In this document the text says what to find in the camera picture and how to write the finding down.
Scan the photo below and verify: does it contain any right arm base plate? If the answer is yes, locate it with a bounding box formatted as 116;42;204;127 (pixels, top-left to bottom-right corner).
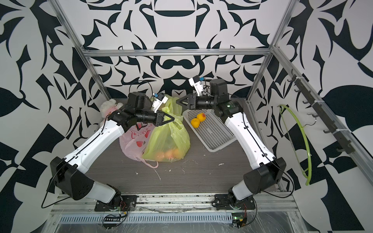
211;193;256;210

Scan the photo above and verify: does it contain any black wall hook rail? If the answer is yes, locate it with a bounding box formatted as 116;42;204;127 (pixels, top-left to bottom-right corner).
289;70;356;154

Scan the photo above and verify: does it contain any yellow fruit upper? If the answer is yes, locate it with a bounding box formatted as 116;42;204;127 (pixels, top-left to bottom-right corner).
196;113;206;122

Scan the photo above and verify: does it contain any yellow fruit lower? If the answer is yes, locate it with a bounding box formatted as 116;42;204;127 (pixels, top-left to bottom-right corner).
190;118;201;129

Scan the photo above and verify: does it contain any green hoop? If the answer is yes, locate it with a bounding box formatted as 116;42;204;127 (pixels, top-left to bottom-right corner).
278;104;312;186

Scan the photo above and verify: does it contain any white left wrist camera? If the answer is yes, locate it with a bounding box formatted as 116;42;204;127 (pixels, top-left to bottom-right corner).
152;93;168;113

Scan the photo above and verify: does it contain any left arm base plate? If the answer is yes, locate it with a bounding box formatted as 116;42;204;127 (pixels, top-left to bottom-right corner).
94;195;138;212

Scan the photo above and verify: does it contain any white perforated plastic basket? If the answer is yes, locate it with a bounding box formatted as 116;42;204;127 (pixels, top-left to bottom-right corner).
182;109;237;152

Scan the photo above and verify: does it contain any white plush bear pink shirt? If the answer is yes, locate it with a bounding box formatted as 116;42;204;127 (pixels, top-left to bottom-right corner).
99;99;123;118

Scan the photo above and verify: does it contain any black connector block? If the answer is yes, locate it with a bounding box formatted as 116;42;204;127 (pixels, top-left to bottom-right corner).
102;215;128;229

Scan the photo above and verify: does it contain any green avocado print plastic bag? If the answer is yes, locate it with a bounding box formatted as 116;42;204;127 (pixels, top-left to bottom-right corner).
165;94;183;116

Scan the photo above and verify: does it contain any green circuit board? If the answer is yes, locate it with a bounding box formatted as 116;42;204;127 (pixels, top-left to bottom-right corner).
232;213;247;229

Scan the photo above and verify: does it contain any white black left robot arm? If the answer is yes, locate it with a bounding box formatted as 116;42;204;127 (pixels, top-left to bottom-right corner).
49;92;175;207

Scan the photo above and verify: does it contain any red peach basket front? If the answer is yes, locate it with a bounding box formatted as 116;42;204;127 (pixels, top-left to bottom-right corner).
164;150;174;160

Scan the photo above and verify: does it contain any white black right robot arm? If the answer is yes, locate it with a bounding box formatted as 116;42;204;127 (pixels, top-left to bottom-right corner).
177;76;286;202

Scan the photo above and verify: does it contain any yellow fruit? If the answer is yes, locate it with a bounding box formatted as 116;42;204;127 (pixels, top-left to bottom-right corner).
190;118;201;129
196;113;206;122

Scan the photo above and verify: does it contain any pink apple print plastic bag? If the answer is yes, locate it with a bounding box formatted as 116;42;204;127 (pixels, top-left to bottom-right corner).
119;123;158;169

